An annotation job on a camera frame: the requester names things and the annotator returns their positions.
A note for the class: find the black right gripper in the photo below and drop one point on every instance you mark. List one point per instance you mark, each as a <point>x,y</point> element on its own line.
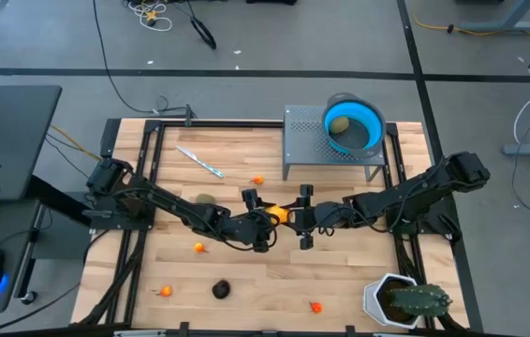
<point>319,215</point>

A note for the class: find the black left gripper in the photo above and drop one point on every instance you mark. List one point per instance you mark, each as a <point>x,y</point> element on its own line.
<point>251,229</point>

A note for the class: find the yellow mango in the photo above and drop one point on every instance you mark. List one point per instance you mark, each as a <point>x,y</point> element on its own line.
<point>278,214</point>

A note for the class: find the small orange fruit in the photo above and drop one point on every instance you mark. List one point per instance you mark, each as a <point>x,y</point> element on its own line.
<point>258,180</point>
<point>166,291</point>
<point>316,307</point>
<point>199,247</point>

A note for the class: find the brown kiwi fruit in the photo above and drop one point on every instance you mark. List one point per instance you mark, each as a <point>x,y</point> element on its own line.
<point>339,124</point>
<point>205,198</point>

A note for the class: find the dark avocado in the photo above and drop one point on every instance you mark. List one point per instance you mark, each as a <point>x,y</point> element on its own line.
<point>221,289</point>

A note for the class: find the blue collapsible colander bowl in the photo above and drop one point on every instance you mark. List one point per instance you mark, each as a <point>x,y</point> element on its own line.
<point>372,121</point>

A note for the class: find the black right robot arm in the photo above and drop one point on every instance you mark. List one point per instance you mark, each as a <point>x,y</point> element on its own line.
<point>410,196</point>

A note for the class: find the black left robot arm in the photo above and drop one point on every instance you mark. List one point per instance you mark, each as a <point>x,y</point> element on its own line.
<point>162,201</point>

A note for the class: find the grey perforated metal stand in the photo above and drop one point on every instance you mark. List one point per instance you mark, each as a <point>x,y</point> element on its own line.
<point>302,145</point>

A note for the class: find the white hexagonal plant pot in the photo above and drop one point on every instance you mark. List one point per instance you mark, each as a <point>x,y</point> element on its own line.
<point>372,299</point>

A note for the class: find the green cactus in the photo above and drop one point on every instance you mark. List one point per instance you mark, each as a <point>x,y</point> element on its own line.
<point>419,300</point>

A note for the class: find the black equipment base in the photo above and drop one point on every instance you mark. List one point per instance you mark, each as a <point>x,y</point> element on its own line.
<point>269,2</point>

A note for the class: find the black desk foot beam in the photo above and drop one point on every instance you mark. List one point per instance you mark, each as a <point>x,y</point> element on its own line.
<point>54,196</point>

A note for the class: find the silver desk leg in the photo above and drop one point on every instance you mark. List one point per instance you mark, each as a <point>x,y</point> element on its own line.
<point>26,262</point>

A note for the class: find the black desk caster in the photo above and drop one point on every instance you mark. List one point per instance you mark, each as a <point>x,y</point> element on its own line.
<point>29,297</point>

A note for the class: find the grey desk top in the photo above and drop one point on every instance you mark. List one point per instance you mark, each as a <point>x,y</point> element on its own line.
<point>12,140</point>

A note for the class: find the black aluminium table frame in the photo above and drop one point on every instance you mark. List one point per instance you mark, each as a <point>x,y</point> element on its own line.
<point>223,124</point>

